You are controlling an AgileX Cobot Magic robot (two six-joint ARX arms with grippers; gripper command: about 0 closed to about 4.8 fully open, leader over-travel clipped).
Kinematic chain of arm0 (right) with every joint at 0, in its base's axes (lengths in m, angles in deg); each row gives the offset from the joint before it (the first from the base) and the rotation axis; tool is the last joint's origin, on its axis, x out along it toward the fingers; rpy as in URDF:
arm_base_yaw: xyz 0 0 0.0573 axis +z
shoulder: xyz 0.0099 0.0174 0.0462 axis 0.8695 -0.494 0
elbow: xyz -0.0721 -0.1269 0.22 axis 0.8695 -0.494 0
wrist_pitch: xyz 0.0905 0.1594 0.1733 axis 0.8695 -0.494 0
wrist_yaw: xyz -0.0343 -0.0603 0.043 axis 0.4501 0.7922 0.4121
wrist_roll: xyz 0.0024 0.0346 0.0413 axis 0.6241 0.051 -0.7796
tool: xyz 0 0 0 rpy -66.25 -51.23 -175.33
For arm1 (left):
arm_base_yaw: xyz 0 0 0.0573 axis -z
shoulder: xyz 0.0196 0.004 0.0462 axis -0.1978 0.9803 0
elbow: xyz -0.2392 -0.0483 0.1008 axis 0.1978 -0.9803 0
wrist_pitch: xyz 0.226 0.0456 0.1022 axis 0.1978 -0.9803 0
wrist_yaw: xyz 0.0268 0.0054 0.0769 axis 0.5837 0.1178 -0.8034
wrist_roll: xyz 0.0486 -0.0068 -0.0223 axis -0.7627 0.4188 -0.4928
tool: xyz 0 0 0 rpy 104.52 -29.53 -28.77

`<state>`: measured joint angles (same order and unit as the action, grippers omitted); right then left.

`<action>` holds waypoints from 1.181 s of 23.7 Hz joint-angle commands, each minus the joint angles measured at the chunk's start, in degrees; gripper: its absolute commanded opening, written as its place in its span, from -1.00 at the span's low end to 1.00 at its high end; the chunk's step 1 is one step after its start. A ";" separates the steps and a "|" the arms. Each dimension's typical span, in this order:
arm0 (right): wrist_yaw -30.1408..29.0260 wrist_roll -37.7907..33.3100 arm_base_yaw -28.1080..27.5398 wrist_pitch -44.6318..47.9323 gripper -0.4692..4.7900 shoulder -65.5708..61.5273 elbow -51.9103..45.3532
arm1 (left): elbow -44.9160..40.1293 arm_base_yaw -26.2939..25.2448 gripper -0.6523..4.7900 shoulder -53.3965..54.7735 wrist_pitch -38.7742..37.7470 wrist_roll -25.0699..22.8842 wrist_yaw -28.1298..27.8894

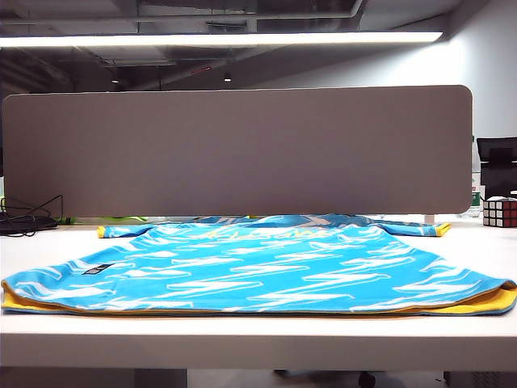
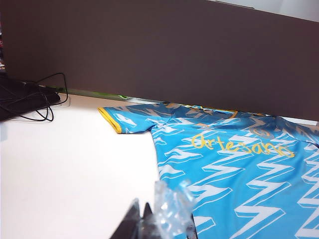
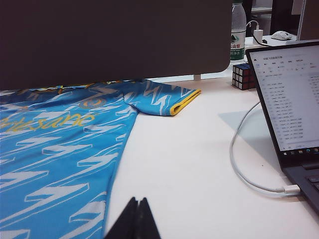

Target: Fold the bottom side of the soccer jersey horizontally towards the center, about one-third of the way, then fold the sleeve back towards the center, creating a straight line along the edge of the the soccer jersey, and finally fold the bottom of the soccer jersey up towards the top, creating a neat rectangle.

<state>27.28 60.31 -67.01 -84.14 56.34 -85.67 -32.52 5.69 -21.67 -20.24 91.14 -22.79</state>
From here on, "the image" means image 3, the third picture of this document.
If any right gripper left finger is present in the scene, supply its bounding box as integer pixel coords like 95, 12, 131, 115
104, 197, 141, 239

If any blue patterned soccer jersey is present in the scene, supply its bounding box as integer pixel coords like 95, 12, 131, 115
0, 79, 202, 239

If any white computer mouse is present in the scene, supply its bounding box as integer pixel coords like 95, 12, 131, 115
271, 30, 292, 41

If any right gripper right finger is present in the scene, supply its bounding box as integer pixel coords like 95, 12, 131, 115
132, 197, 161, 239

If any brown desk divider panel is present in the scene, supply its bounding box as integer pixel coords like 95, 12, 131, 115
0, 0, 233, 91

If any white laptop charging cable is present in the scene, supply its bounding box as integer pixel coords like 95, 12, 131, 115
229, 101, 301, 199

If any white plug adapter with cable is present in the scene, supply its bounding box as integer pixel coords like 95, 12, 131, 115
246, 20, 265, 46

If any clear plastic water bottle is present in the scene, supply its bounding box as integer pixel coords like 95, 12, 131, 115
229, 2, 247, 67

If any dark grey open laptop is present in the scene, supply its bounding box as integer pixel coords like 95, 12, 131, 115
245, 41, 319, 217

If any Rubik's cube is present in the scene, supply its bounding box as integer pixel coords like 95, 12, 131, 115
231, 63, 257, 90

